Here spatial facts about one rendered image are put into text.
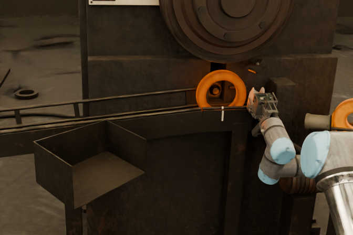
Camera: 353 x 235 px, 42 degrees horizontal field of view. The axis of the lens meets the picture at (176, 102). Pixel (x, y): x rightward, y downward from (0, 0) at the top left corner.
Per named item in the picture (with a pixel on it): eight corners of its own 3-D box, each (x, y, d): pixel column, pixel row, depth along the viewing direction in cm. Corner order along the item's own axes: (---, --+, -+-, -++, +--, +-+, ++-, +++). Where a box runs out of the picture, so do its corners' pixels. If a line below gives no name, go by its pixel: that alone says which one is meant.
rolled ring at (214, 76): (248, 71, 167) (246, 68, 171) (198, 72, 165) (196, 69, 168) (244, 119, 174) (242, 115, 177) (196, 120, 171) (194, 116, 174)
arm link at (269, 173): (291, 185, 157) (300, 162, 150) (259, 187, 155) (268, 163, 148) (283, 169, 163) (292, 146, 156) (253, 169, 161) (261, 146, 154)
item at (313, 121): (307, 125, 176) (307, 110, 174) (332, 128, 172) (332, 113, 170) (304, 131, 171) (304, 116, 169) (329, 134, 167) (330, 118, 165)
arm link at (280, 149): (269, 167, 147) (277, 148, 142) (259, 143, 155) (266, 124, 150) (292, 167, 148) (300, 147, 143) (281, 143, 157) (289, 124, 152)
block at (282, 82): (260, 132, 187) (267, 75, 179) (279, 132, 188) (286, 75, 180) (270, 144, 177) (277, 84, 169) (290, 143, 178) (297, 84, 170)
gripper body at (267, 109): (273, 91, 163) (284, 113, 154) (268, 109, 169) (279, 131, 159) (252, 91, 162) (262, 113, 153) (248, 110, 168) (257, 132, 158)
